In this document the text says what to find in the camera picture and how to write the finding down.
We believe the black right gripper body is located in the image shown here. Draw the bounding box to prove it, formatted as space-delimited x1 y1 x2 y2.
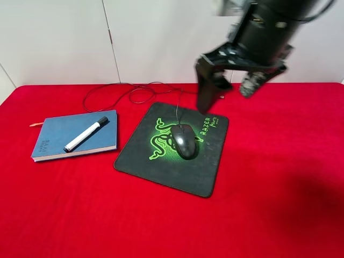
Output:
195 42 293 74

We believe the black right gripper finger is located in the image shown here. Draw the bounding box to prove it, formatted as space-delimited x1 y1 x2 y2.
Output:
239 71 273 97
195 63 233 113

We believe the black computer mouse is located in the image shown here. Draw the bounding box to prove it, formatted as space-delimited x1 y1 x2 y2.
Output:
170 124 196 160

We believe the white marker pen black cap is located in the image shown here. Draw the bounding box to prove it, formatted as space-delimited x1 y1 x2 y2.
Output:
63 116 109 153

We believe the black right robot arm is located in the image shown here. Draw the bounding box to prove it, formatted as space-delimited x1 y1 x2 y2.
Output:
195 1 335 99

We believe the blue notebook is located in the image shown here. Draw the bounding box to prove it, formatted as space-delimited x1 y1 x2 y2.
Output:
31 110 117 162

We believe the black green Razer mousepad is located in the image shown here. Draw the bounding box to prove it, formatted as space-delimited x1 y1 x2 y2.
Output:
113 102 230 198

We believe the black mouse cable with USB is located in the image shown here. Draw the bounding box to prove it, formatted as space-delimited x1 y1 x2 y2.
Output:
82 81 226 126

